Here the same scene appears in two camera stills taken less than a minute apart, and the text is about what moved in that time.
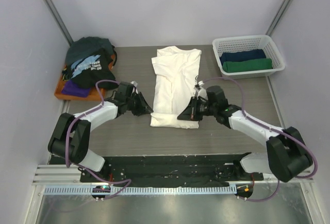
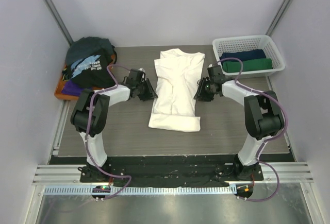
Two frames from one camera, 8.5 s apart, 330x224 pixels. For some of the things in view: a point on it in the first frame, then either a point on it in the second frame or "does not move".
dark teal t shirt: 86,46 does not move
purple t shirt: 70,88 does not move
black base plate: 219,170 does not move
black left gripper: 143,108 to 150,94
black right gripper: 197,108 to 205,90
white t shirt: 176,72 does not move
